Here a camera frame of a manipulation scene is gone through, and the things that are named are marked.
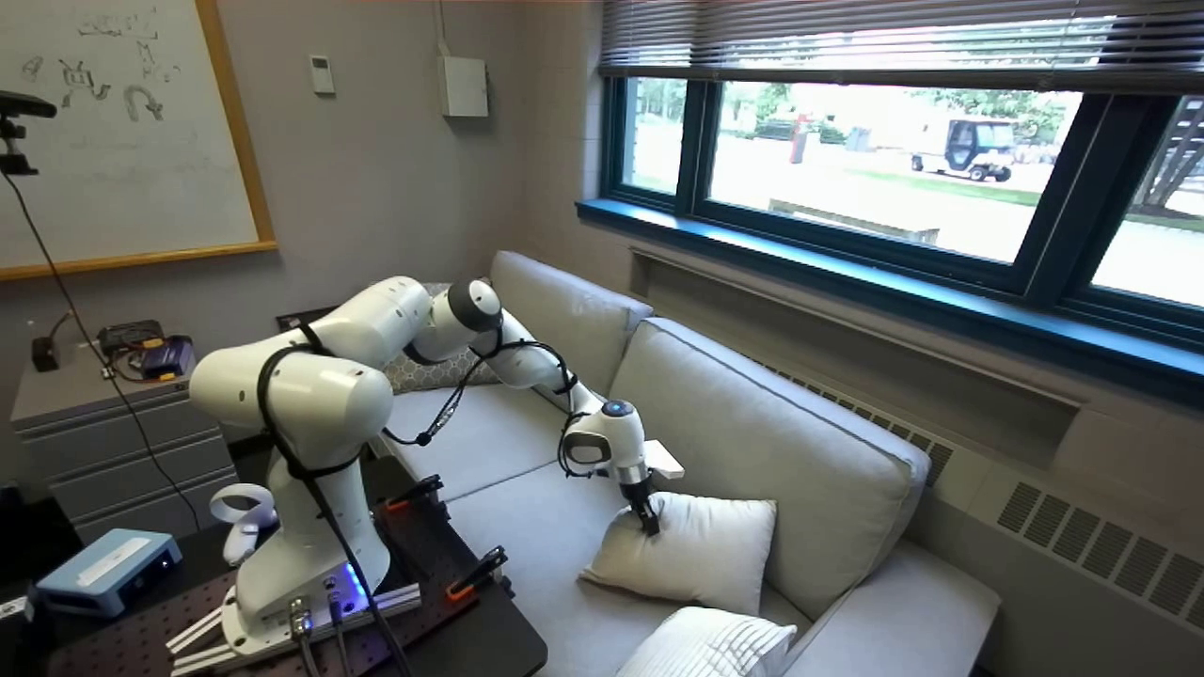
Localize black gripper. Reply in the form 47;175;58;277
619;470;665;540

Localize small cream pleated pillow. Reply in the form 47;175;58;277
577;489;784;615
615;604;803;677

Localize grey sofa seat cushion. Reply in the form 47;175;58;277
372;381;595;505
443;455;819;677

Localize grey fabric sofa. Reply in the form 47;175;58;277
369;247;1008;677

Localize orange black clamp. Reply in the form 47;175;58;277
372;470;448;520
443;546;513;614

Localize black robot table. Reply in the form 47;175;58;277
0;455;554;677

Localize white VR controller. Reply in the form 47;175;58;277
205;482;283;571

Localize dark vehicle outside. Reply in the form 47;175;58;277
910;115;1020;189

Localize small blue box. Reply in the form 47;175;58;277
133;333;200;382

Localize grey window blinds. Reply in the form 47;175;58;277
600;0;1204;92

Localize grey drawer cabinet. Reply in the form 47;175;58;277
9;343;243;540

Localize light blue box device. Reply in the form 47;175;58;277
34;524;189;621

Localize wood framed whiteboard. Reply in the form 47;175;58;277
0;0;283;287

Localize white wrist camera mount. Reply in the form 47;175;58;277
639;435;688;484

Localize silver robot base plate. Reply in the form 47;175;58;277
162;580;427;673

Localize dark teal window frame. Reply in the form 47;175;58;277
577;69;1204;411

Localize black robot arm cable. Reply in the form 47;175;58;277
253;318;619;677

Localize grey wall heater cover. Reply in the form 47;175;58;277
776;369;1204;636

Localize white wall box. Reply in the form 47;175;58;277
439;47;497;126

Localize white wall thermostat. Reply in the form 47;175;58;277
310;52;343;102

